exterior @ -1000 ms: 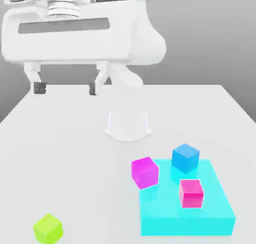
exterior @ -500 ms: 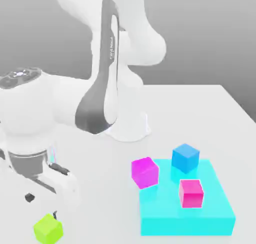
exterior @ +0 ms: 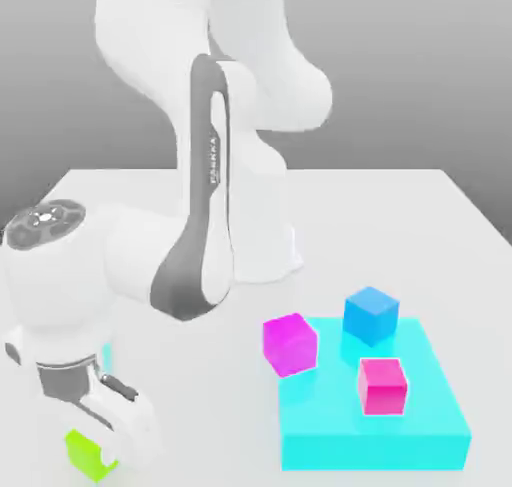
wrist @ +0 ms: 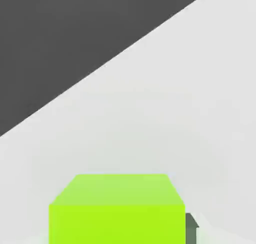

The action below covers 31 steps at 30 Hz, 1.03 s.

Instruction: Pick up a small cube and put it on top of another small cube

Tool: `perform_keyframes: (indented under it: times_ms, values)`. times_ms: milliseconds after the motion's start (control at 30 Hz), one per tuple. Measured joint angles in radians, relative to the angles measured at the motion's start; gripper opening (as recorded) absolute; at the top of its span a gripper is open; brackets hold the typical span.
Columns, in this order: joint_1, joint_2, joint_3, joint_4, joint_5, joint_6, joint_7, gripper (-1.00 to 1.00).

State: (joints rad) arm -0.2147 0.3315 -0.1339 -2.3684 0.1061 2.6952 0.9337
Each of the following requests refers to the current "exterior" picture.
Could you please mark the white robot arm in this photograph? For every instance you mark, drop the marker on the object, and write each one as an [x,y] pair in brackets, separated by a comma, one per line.
[136,251]

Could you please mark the small lime green cube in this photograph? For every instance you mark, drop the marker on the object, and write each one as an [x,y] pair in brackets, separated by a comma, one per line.
[84,455]

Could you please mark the small blue cube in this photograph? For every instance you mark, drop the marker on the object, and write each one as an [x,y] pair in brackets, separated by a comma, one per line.
[370,315]

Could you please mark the small pink cube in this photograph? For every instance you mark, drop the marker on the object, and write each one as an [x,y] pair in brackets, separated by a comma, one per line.
[383,389]

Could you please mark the large cyan box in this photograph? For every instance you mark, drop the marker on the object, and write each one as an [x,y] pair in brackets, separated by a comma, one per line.
[432,423]

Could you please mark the small magenta cube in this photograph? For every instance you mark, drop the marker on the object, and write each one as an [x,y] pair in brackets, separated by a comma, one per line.
[288,345]

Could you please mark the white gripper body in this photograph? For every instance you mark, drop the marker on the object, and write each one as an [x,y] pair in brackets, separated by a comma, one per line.
[132,427]

